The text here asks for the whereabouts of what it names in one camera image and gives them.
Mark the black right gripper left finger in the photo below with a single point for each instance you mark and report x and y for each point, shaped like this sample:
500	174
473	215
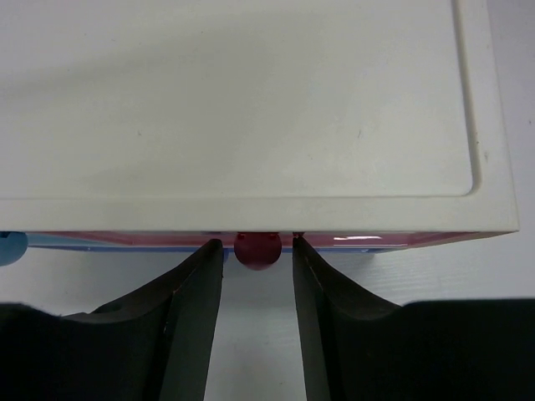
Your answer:
151	344

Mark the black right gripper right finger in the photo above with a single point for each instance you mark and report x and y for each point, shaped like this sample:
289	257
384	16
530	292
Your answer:
358	346

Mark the pink drawer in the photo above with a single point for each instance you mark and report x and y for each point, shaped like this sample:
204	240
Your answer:
259	250

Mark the light blue small drawer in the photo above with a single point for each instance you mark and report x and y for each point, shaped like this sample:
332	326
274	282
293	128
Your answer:
14	244

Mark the purple lower drawer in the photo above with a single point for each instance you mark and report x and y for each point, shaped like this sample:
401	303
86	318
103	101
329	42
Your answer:
117	249

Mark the white mini drawer cabinet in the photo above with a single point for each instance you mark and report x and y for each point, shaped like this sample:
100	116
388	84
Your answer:
341	116

